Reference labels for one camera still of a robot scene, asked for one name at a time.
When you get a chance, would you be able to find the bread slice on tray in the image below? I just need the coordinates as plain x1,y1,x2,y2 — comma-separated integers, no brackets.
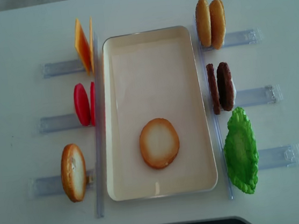
139,118,180,170

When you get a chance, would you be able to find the bun half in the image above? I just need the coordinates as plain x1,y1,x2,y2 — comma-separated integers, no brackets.
209,0,226,49
195,0,212,47

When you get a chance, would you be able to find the clear holder lettuce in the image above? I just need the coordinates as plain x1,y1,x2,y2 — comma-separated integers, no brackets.
258,143,299,170

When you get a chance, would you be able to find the brown meat patty left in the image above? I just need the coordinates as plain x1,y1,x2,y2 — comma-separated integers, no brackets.
206,63,221,115

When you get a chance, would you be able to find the red tomato slice outer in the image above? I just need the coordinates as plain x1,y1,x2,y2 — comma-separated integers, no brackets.
74,83,91,126

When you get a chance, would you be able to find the green lettuce leaf front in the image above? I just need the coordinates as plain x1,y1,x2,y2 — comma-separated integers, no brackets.
223,107,259,194

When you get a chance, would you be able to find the upright bread slice left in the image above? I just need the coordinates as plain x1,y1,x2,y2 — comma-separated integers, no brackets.
61,143,87,203

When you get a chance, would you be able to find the orange cheese slice outer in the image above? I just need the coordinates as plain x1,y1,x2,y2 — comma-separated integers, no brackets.
74,18,92,75

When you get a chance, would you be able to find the bun half right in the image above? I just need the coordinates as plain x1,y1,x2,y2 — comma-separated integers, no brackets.
209,0,226,49

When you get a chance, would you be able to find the brown meat patty right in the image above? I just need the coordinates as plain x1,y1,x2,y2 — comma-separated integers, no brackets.
216,62,235,111

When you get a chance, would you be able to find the orange cheese slice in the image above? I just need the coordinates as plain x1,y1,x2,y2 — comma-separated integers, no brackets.
89,17,95,75
74,18,92,75

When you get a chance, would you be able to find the orange cheese slice inner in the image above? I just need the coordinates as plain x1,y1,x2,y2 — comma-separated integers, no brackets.
89,17,95,75

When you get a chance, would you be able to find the clear holder patty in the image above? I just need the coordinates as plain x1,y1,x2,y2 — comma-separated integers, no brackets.
234,85,283,107

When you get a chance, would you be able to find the cream rectangular tray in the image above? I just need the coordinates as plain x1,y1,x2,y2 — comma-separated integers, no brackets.
103,26,218,201

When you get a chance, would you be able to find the red tomato slice inner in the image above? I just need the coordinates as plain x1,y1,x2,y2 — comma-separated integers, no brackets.
90,82,96,126

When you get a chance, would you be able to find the red tomato slice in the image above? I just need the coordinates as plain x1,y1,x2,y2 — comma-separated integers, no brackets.
90,82,96,126
74,83,91,126

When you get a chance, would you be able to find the clear holder bread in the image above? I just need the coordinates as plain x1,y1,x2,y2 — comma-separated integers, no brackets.
26,169,97,199

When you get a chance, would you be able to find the clear holder bun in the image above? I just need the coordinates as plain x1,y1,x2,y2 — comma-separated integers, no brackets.
200,26,264,53

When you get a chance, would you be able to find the brown meat patty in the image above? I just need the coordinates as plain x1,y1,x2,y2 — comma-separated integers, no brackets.
206,63,221,115
216,62,235,111

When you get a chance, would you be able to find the bun half left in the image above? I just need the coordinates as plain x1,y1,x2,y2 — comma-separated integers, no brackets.
195,0,212,47

